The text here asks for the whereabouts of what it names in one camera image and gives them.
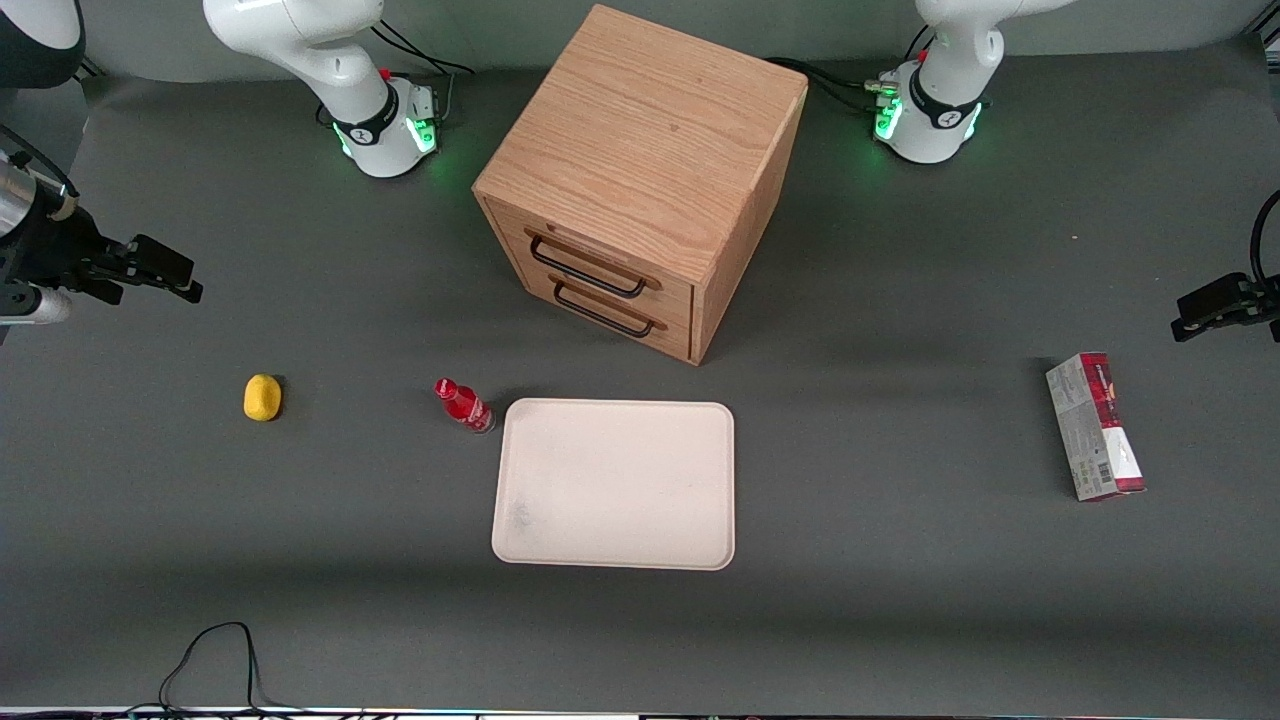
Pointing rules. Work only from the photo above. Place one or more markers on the yellow lemon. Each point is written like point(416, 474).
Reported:
point(262, 397)

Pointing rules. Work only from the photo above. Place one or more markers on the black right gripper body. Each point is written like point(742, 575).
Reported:
point(52, 250)

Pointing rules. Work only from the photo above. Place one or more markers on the wooden two-drawer cabinet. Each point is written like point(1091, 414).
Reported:
point(640, 150)

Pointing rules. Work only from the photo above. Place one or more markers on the red and grey carton box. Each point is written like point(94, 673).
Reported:
point(1095, 428)

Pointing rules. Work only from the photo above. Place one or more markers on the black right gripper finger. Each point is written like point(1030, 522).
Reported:
point(185, 291)
point(165, 260)

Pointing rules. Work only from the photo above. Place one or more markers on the red coke bottle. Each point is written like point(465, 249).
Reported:
point(464, 406)

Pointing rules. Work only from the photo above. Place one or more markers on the beige plastic tray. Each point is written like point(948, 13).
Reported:
point(615, 485)

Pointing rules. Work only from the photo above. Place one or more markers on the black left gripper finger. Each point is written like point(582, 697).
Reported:
point(1200, 325)
point(1215, 293)

